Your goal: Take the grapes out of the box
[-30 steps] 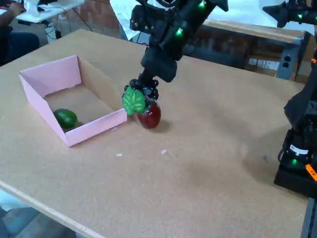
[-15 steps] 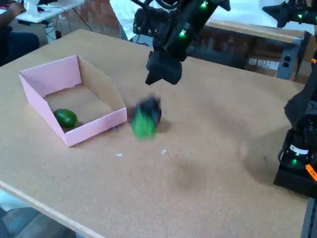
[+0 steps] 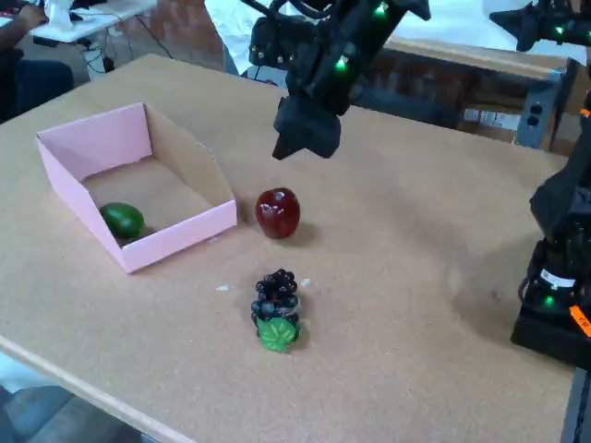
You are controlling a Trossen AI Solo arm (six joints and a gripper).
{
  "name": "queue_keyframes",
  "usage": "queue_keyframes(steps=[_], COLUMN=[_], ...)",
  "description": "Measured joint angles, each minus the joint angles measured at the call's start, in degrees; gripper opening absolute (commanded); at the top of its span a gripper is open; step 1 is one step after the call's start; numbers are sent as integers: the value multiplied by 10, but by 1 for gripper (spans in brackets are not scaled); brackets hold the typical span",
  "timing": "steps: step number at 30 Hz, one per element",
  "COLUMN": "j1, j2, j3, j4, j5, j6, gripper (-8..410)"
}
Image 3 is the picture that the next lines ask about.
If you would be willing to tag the black toy grapes with leaf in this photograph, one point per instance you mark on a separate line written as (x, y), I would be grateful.
(277, 286)

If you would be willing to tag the red toy pomegranate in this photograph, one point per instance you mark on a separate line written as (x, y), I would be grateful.
(277, 217)

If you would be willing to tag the white crumpled sheet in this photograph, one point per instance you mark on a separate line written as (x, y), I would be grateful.
(231, 27)

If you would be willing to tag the pink cardboard box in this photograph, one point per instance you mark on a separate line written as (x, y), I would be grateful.
(180, 240)

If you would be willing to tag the round green toy fruit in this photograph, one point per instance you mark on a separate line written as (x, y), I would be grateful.
(122, 220)

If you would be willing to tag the cardboard box with white label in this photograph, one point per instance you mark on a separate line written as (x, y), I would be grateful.
(491, 121)

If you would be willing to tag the wooden workbench with metal leg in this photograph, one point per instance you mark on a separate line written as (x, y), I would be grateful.
(508, 64)

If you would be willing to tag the white background table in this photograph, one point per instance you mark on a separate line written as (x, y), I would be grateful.
(101, 18)

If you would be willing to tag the white crumpled bag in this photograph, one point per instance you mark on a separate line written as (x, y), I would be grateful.
(59, 16)

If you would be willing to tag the person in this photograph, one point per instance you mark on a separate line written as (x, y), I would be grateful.
(27, 87)

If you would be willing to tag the small orange object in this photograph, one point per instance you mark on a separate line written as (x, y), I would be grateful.
(585, 111)

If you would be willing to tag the small black camera box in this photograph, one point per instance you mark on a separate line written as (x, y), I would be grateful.
(272, 39)

